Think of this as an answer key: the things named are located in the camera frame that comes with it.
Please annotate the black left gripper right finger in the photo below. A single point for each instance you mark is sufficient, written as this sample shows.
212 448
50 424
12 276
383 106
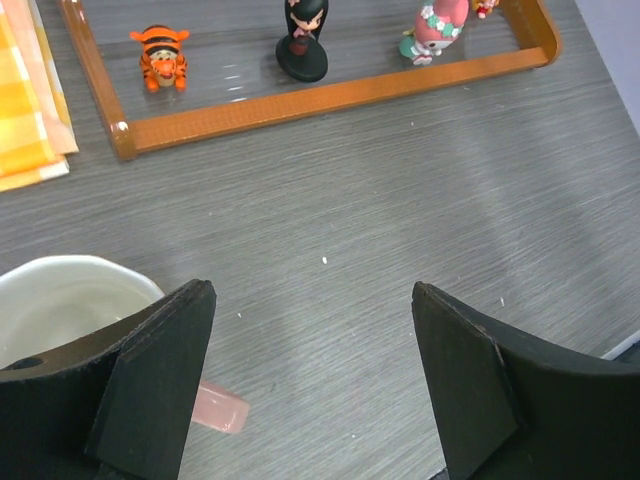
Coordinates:
510 405

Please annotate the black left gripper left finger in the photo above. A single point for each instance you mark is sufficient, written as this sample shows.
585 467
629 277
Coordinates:
114 404

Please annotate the pink mug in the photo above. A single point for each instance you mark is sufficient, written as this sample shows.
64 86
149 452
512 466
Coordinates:
52 301

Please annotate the pink My Melody figurine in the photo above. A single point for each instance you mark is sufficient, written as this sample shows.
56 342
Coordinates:
437 24

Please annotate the orange checkered cloth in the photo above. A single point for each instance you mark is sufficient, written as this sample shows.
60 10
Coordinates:
36 129

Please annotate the orange tiger figurine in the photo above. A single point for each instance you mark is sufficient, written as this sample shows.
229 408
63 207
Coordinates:
162 62

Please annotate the black haired girl figurine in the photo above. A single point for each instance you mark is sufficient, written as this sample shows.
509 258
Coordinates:
299 53

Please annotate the Winnie the Pooh figurine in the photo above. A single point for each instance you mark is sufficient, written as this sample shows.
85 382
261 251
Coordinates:
483 8

